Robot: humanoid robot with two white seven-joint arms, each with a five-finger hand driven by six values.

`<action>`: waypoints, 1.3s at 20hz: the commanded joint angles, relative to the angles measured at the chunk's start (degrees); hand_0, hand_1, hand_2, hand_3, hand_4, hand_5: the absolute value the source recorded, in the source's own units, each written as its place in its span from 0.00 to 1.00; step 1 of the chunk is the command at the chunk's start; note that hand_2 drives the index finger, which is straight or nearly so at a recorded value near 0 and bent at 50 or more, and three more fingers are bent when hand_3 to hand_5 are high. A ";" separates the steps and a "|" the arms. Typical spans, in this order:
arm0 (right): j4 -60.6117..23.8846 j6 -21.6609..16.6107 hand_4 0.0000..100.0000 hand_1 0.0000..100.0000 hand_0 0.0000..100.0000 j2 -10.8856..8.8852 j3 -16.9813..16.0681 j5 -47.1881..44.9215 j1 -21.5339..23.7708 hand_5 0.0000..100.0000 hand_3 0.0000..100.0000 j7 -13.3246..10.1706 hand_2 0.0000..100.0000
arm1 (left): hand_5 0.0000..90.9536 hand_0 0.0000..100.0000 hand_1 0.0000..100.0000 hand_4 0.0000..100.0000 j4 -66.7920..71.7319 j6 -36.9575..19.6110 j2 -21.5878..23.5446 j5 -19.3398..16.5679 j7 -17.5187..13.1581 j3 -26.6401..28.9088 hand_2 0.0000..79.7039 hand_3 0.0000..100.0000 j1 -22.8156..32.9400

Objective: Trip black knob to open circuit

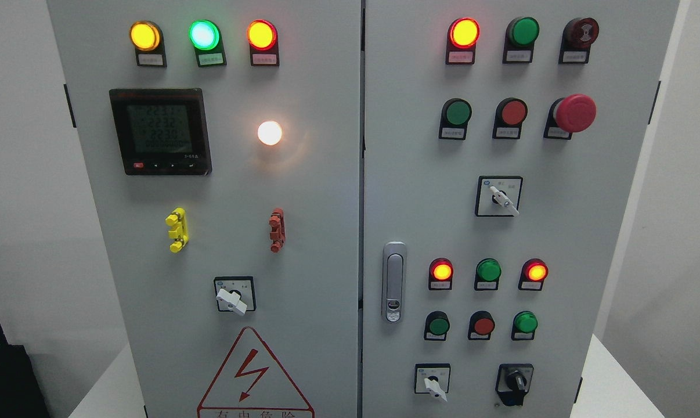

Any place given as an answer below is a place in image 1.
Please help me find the green lamp bottom right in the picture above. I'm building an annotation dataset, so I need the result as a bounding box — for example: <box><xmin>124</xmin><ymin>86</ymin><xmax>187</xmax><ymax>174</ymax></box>
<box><xmin>510</xmin><ymin>311</ymin><xmax>539</xmax><ymax>341</ymax></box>

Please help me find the red lamp lower right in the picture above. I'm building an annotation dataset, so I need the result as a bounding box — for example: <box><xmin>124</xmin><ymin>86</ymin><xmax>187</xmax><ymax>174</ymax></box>
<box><xmin>519</xmin><ymin>258</ymin><xmax>549</xmax><ymax>291</ymax></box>

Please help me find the dark red buzzer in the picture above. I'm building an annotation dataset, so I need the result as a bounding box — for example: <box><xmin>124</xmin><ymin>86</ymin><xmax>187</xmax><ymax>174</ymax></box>
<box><xmin>558</xmin><ymin>17</ymin><xmax>600</xmax><ymax>64</ymax></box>

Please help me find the green indicator lamp top right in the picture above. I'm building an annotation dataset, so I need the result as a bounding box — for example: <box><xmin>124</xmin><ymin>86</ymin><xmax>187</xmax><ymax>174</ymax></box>
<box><xmin>502</xmin><ymin>16</ymin><xmax>539</xmax><ymax>64</ymax></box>

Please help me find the white lit indicator lamp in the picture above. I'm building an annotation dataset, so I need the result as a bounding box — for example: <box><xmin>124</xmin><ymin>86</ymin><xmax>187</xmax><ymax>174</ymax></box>
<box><xmin>257</xmin><ymin>121</ymin><xmax>283</xmax><ymax>146</ymax></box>

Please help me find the red push button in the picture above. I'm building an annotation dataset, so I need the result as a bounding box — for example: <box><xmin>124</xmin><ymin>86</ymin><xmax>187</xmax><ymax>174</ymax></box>
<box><xmin>492</xmin><ymin>97</ymin><xmax>528</xmax><ymax>139</ymax></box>
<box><xmin>468</xmin><ymin>311</ymin><xmax>496</xmax><ymax>341</ymax></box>

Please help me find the white selector switch left door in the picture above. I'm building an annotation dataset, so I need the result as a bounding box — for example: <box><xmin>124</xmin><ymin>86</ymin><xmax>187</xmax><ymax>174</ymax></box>
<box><xmin>213</xmin><ymin>276</ymin><xmax>257</xmax><ymax>316</ymax></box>

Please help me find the red lightning warning sticker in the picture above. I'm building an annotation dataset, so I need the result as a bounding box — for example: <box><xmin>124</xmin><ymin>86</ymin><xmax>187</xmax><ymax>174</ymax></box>
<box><xmin>197</xmin><ymin>326</ymin><xmax>315</xmax><ymax>417</ymax></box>

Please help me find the green lamp lower middle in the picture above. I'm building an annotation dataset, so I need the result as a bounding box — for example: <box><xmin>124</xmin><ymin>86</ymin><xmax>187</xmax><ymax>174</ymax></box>
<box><xmin>474</xmin><ymin>258</ymin><xmax>502</xmax><ymax>291</ymax></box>

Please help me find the white selector switch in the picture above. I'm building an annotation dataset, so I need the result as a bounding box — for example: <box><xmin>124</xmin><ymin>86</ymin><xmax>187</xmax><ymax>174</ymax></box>
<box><xmin>414</xmin><ymin>363</ymin><xmax>452</xmax><ymax>402</ymax></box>
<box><xmin>475</xmin><ymin>176</ymin><xmax>524</xmax><ymax>217</ymax></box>

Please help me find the red lamp lower left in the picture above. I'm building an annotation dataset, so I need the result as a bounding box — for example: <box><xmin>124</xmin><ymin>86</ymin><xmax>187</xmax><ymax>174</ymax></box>
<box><xmin>428</xmin><ymin>258</ymin><xmax>454</xmax><ymax>291</ymax></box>

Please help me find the red indicator lamp left door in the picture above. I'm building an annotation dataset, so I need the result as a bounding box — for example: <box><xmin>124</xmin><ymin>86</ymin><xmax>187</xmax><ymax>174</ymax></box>
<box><xmin>246</xmin><ymin>19</ymin><xmax>279</xmax><ymax>67</ymax></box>

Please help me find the red indicator lamp top right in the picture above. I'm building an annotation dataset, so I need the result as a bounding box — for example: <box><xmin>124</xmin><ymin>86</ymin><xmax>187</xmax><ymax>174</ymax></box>
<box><xmin>445</xmin><ymin>17</ymin><xmax>480</xmax><ymax>64</ymax></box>

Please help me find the red push button lower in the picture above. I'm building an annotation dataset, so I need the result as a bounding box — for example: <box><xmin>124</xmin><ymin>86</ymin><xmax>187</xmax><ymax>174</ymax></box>
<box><xmin>468</xmin><ymin>311</ymin><xmax>496</xmax><ymax>341</ymax></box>

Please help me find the silver door handle lock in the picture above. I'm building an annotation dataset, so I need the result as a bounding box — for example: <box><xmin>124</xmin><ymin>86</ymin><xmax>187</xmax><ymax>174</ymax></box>
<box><xmin>381</xmin><ymin>241</ymin><xmax>407</xmax><ymax>323</ymax></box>

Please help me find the black rotary knob switch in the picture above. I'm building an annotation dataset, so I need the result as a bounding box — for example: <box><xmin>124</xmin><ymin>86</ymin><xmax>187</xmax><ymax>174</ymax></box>
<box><xmin>495</xmin><ymin>363</ymin><xmax>534</xmax><ymax>406</ymax></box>

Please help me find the grey electrical cabinet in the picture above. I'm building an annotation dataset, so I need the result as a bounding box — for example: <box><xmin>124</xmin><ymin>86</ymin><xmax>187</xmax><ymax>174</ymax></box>
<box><xmin>48</xmin><ymin>1</ymin><xmax>680</xmax><ymax>417</ymax></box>

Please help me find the green push button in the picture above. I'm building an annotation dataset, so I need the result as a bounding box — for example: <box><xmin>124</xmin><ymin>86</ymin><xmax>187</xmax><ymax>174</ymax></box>
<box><xmin>423</xmin><ymin>311</ymin><xmax>451</xmax><ymax>341</ymax></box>
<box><xmin>438</xmin><ymin>98</ymin><xmax>472</xmax><ymax>140</ymax></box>

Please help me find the black digital power meter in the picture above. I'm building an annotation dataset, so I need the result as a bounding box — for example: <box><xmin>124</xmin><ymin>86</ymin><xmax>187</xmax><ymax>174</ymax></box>
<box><xmin>109</xmin><ymin>88</ymin><xmax>211</xmax><ymax>176</ymax></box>

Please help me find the black box with antenna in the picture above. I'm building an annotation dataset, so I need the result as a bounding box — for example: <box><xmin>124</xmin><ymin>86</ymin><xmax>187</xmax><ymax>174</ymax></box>
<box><xmin>0</xmin><ymin>323</ymin><xmax>50</xmax><ymax>417</ymax></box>

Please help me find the white selector switch bottom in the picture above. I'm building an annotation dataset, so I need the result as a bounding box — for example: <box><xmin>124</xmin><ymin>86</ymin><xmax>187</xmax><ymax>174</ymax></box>
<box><xmin>414</xmin><ymin>363</ymin><xmax>452</xmax><ymax>402</ymax></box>

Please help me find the white selector switch upper right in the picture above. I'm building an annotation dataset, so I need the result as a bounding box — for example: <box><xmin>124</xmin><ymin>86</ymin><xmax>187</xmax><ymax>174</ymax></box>
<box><xmin>475</xmin><ymin>176</ymin><xmax>524</xmax><ymax>217</ymax></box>

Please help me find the green push button lower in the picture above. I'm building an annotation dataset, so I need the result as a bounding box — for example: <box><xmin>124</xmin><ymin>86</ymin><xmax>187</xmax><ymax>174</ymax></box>
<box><xmin>423</xmin><ymin>311</ymin><xmax>451</xmax><ymax>341</ymax></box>

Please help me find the yellow terminal connector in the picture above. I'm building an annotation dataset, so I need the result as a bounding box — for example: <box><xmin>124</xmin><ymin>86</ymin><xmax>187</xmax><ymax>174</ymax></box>
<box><xmin>166</xmin><ymin>207</ymin><xmax>190</xmax><ymax>253</ymax></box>

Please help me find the yellow indicator lamp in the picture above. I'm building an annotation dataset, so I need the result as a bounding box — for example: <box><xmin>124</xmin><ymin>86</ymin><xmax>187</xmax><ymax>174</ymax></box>
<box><xmin>129</xmin><ymin>20</ymin><xmax>167</xmax><ymax>68</ymax></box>

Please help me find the green push button upper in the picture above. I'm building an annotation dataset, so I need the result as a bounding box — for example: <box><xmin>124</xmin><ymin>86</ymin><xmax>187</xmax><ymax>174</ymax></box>
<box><xmin>438</xmin><ymin>98</ymin><xmax>472</xmax><ymax>140</ymax></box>

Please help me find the lit green indicator lamp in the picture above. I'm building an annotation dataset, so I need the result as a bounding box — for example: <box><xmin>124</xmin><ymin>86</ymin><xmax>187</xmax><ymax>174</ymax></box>
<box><xmin>188</xmin><ymin>19</ymin><xmax>227</xmax><ymax>68</ymax></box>

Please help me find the red emergency stop button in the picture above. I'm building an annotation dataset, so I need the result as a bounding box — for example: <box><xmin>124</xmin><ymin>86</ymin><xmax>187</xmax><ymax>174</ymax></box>
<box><xmin>543</xmin><ymin>93</ymin><xmax>597</xmax><ymax>140</ymax></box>

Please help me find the red push button upper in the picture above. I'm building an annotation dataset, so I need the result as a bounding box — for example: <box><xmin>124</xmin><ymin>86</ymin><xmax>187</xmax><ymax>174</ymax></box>
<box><xmin>492</xmin><ymin>97</ymin><xmax>528</xmax><ymax>139</ymax></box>

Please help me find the red terminal connector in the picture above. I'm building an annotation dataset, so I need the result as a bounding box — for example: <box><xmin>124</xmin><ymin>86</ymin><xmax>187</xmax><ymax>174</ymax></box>
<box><xmin>268</xmin><ymin>207</ymin><xmax>286</xmax><ymax>253</ymax></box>

